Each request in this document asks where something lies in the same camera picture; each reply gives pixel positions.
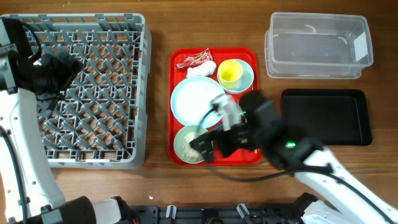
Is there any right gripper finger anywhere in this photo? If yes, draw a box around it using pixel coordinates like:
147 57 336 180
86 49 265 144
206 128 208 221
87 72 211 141
190 131 217 154
201 146 215 162

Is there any rice food waste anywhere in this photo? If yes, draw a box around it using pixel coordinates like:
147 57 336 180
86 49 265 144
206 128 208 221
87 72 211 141
181 132 203 164

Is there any mint green bowl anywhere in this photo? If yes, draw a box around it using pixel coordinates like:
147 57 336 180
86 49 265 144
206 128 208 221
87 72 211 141
174 125 208 165

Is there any yellow plastic cup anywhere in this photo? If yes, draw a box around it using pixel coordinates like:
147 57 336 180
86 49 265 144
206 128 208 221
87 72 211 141
218 59 243 89

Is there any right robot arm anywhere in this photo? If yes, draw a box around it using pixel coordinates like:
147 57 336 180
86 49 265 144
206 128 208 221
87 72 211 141
190 90 397 223

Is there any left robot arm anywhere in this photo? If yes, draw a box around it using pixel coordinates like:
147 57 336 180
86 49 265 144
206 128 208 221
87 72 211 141
1 17 139 223

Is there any grey dishwasher rack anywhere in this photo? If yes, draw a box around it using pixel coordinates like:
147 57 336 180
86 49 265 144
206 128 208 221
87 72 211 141
14 13 152 169

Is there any black waste tray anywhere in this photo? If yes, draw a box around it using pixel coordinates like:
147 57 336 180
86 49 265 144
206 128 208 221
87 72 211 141
281 89 373 146

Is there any large light blue plate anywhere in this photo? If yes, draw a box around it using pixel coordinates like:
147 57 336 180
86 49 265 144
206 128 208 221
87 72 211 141
170 77 225 126

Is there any small light blue plate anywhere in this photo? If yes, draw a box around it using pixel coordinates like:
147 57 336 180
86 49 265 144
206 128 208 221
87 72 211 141
221 59 254 94

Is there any red plastic tray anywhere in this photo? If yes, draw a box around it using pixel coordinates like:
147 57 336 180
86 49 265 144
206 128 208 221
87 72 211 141
168 47 262 166

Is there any crumpled white napkin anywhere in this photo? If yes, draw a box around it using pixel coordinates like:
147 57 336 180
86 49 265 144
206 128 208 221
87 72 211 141
186 60 216 78

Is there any red snack wrapper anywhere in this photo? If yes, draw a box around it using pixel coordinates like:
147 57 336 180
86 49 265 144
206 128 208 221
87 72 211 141
175 48 213 69

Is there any clear plastic bin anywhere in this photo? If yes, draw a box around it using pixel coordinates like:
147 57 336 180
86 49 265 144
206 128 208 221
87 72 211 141
264 12 374 79

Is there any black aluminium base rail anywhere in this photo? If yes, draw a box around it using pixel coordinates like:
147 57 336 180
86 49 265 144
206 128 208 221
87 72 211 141
130 203 302 224

